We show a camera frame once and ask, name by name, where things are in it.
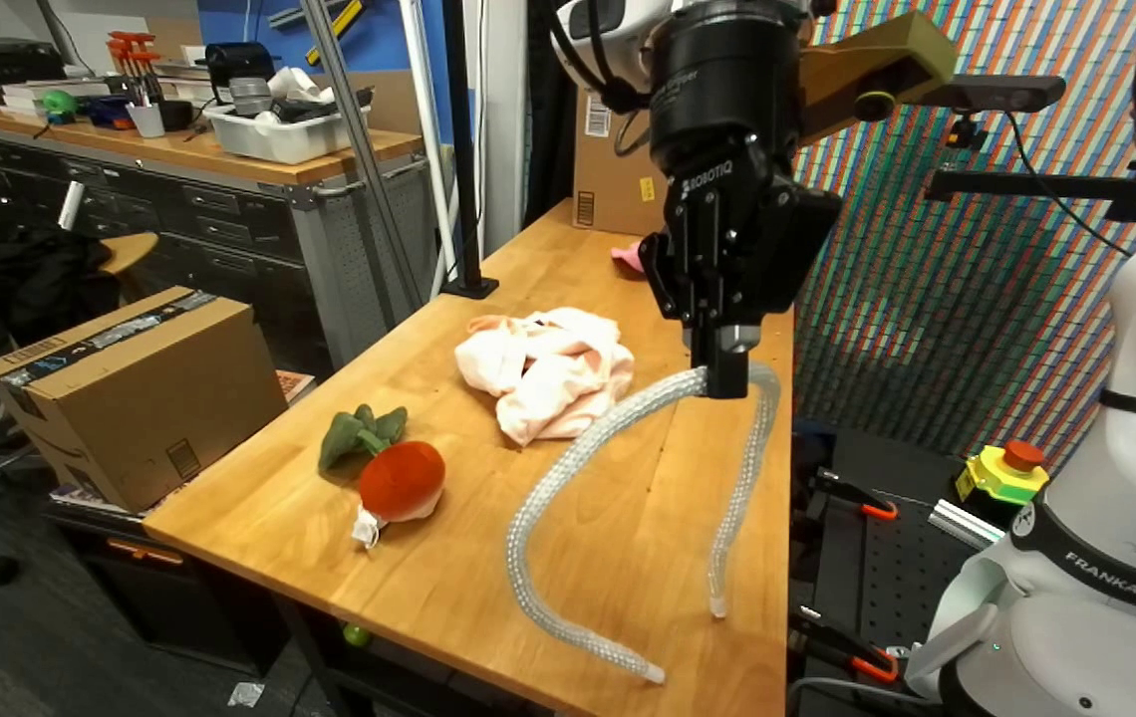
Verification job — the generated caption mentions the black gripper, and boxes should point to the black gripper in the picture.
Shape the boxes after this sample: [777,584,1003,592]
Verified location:
[639,135,846,400]

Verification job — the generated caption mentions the white rope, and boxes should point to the white rope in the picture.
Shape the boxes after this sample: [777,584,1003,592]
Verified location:
[501,357,784,688]

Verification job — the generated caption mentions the red plush radish green leaves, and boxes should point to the red plush radish green leaves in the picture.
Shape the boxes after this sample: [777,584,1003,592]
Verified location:
[313,402,449,552]

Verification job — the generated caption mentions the peach t-shirt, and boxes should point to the peach t-shirt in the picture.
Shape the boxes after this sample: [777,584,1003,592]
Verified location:
[449,301,639,447]

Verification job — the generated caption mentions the cardboard box with white label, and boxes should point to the cardboard box with white label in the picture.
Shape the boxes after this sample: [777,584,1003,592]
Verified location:
[568,89,676,239]

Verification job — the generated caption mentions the black cart with orange clamps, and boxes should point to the black cart with orange clamps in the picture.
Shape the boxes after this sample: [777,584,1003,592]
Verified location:
[789,422,998,700]

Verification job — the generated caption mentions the yellow emergency stop button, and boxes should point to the yellow emergency stop button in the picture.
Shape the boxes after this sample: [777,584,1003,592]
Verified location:
[955,435,1051,511]

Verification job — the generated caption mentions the slanted silver metal pole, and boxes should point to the slanted silver metal pole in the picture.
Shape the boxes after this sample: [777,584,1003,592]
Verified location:
[300,0,425,332]

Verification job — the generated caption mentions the white plastic bin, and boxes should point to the white plastic bin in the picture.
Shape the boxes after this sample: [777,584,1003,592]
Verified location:
[202,100,355,167]

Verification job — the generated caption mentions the small black device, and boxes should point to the small black device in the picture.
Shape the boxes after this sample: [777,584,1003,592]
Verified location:
[202,37,280,100]

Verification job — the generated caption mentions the cardboard box with black tape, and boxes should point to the cardboard box with black tape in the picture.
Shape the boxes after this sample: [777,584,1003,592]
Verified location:
[0,283,292,512]

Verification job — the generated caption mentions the small orange object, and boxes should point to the small orange object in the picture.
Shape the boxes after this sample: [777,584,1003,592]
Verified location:
[103,28,163,78]

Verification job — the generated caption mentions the wooden workbench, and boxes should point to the wooden workbench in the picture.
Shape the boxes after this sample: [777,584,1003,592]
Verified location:
[0,90,432,372]

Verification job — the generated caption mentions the black cloth bundle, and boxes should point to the black cloth bundle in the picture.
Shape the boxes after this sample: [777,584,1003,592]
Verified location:
[0,222,119,346]

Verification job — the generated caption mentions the small green object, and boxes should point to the small green object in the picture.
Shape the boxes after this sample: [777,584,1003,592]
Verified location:
[36,85,78,129]

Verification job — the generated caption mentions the wooden wrist camera mount block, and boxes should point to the wooden wrist camera mount block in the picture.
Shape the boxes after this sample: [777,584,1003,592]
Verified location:
[798,7,960,143]

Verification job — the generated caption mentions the black stereo camera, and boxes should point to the black stereo camera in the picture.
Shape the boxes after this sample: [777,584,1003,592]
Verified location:
[918,73,1067,115]

